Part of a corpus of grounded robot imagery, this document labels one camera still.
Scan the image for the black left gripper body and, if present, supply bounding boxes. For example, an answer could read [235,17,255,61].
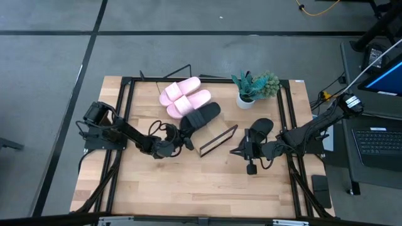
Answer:
[153,124,195,159]

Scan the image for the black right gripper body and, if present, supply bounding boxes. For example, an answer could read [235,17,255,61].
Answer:
[245,128,268,176]

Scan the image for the black slide sandal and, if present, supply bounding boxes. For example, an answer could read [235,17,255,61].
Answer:
[179,102,222,139]
[240,117,274,149]

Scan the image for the wooden shelf black metal frame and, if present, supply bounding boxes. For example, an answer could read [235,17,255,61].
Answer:
[156,64,239,158]

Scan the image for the pink slide sandal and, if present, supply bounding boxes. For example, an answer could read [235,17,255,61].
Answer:
[158,76,202,107]
[165,89,212,120]

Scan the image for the teal plant in white pot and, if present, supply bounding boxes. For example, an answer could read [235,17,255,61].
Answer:
[231,70,268,110]

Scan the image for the small green succulent plant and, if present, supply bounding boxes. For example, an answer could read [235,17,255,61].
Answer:
[259,71,281,99]

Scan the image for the black flat phone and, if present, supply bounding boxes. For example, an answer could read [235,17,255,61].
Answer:
[311,175,332,210]

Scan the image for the grey side desk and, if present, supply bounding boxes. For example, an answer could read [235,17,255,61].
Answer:
[340,39,402,196]

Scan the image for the black laptop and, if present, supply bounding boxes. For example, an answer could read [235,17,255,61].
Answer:
[350,127,402,173]

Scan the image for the thin white rod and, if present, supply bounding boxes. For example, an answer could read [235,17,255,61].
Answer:
[329,37,402,106]

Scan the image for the black power adapter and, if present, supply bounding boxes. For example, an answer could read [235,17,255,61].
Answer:
[361,43,389,75]

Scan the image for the monitor with blue screen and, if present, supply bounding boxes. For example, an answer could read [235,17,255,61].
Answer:
[357,53,402,98]

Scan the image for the grey furniture foot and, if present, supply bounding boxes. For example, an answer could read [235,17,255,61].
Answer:
[0,137,24,151]

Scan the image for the black stand leg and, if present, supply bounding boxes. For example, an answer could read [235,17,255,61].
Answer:
[350,0,402,53]

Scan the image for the black aluminium table frame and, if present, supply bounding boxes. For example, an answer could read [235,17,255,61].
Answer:
[70,75,335,220]

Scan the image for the black camera mount beam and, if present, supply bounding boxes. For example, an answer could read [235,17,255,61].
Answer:
[0,212,402,226]

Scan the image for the silver metal bracket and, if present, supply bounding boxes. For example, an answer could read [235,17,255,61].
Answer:
[97,215,136,226]
[272,219,310,226]

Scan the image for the black power cable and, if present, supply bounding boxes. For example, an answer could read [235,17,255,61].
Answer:
[310,72,347,110]

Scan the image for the yellow floor cable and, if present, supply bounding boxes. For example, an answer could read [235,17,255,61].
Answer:
[295,0,342,17]

